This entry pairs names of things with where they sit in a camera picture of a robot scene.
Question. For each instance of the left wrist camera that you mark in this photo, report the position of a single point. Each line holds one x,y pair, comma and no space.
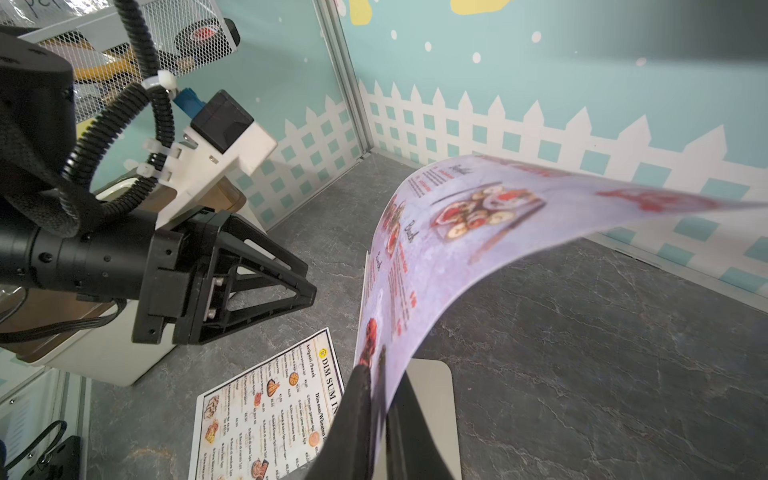
222,136

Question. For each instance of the red special menu sheet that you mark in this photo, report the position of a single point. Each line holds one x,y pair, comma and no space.
454,222

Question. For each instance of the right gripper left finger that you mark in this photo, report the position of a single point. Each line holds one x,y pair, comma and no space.
347,452

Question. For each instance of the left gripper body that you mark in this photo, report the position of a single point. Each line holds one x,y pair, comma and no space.
177,275

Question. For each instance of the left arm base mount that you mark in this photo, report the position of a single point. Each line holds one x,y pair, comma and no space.
63,463

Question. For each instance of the yellow-header old menu sheet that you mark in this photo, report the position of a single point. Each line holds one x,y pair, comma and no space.
271,419

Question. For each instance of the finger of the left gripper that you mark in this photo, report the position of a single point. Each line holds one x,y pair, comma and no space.
240,303
255,256

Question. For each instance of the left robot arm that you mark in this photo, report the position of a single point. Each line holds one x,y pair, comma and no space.
46,168

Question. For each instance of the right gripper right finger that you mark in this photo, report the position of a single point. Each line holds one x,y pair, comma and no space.
410,449

